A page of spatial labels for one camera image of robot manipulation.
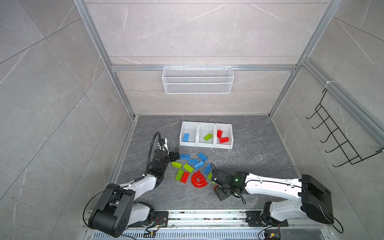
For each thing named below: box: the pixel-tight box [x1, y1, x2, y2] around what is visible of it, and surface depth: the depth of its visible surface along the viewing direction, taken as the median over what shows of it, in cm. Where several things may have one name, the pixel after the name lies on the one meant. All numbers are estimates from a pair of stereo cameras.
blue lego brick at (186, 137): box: [182, 133, 190, 142], surface depth 106 cm
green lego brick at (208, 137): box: [203, 133, 213, 141], surface depth 107 cm
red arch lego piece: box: [191, 170, 209, 188], surface depth 87 cm
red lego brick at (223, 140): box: [219, 137, 230, 144], surface depth 105 cm
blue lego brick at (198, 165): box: [193, 161, 204, 170], surface depth 92 cm
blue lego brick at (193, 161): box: [188, 159, 199, 165], surface depth 95 cm
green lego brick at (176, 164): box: [171, 161, 183, 169], surface depth 92 cm
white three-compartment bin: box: [179, 121, 234, 149], surface depth 106 cm
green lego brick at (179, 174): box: [174, 169, 185, 182], surface depth 89 cm
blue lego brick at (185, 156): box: [180, 153, 191, 160], surface depth 97 cm
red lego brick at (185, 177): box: [180, 171, 190, 184], surface depth 87 cm
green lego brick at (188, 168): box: [183, 163, 195, 173], surface depth 92 cm
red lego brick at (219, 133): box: [217, 129, 223, 139], surface depth 106 cm
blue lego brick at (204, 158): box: [197, 152, 209, 163], surface depth 97 cm
